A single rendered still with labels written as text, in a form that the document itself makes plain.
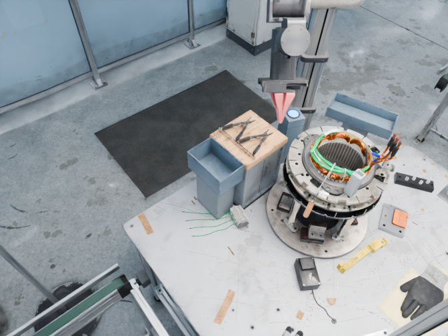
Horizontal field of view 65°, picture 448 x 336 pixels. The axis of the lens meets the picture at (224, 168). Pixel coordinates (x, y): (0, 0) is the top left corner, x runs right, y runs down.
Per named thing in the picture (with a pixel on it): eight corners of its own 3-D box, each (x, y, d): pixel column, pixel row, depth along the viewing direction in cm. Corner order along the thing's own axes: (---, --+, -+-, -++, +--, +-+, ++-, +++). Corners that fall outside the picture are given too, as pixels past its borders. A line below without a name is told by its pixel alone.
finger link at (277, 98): (304, 126, 79) (307, 83, 76) (272, 126, 78) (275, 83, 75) (296, 119, 85) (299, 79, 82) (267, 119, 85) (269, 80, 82)
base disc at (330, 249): (321, 280, 119) (322, 279, 118) (245, 204, 137) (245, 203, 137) (388, 217, 135) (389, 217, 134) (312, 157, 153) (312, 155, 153)
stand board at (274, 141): (247, 171, 116) (247, 167, 114) (209, 139, 124) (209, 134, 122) (287, 142, 124) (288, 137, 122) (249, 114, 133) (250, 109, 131)
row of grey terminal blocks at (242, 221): (250, 227, 132) (251, 221, 129) (239, 231, 131) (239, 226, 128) (239, 207, 138) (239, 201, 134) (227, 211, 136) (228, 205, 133)
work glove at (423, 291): (422, 335, 110) (425, 334, 108) (385, 301, 116) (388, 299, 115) (460, 287, 120) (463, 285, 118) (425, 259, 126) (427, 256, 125)
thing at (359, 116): (372, 162, 154) (399, 114, 132) (365, 179, 148) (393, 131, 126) (319, 140, 161) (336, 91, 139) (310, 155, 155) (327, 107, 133)
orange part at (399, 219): (405, 229, 132) (406, 227, 131) (391, 224, 133) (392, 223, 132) (407, 215, 136) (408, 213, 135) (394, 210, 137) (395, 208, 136)
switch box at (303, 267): (300, 291, 118) (303, 285, 113) (293, 263, 124) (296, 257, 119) (318, 289, 118) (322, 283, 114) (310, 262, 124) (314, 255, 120)
